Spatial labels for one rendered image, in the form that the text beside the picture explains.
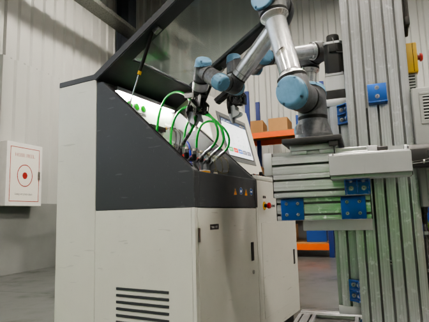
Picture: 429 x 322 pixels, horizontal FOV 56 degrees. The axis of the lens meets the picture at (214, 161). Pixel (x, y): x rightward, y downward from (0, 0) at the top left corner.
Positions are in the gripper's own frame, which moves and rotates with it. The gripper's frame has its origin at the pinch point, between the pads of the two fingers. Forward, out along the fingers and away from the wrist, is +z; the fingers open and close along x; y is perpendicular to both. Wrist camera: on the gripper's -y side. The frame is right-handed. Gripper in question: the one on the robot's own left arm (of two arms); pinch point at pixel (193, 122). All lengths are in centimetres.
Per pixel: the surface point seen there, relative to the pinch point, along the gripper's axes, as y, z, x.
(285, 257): 34, 95, 63
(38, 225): -335, 380, -59
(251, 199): 23, 41, 30
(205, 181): 33.5, 9.0, -9.2
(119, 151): -3.4, 12.2, -37.0
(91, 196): -2, 36, -52
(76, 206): -6, 44, -59
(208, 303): 70, 47, -21
